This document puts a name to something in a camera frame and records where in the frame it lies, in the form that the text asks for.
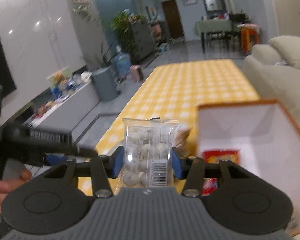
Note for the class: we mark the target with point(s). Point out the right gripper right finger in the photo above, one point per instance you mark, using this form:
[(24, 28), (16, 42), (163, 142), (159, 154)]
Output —
[(190, 171)]

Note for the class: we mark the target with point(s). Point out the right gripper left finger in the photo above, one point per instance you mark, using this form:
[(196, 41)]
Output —
[(103, 168)]

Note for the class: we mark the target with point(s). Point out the peanut snack bag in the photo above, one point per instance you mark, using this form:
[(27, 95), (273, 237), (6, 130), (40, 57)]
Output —
[(180, 141)]

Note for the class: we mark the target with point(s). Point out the clear bag white round candies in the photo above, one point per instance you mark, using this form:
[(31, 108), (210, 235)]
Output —
[(147, 160)]

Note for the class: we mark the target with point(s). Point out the person left hand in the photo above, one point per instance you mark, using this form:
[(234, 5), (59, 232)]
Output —
[(7, 186)]

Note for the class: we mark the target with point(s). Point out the white tv cabinet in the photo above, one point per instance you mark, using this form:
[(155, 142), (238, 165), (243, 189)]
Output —
[(68, 116)]

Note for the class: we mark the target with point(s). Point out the yellow checkered tablecloth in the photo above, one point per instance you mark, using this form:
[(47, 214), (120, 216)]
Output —
[(173, 91)]

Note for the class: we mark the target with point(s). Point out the orange cardboard box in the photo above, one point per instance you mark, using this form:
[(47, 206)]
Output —
[(268, 140)]

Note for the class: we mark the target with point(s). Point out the grey trash bin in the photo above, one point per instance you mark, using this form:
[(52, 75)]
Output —
[(104, 84)]

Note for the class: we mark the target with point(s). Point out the pink small heater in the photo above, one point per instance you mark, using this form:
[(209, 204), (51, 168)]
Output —
[(136, 73)]

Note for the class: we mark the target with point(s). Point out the blue water bottle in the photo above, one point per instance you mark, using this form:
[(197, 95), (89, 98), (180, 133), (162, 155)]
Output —
[(123, 63)]

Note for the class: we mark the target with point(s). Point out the grey drawer cabinet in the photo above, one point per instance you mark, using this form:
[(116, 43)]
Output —
[(143, 39)]

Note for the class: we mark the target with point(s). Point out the beige sofa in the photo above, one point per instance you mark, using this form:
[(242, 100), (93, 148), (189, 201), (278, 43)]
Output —
[(273, 77)]

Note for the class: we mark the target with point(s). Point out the green-cloth dining table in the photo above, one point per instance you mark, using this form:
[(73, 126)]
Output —
[(225, 30)]

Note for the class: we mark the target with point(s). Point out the green potted plant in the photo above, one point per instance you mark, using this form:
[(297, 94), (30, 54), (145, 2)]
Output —
[(122, 27)]

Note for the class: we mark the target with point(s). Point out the orange stool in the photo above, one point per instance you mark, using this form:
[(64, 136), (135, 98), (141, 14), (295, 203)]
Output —
[(249, 38)]

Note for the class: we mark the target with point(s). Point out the beige cushion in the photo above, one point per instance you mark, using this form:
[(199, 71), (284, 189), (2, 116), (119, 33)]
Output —
[(289, 48)]

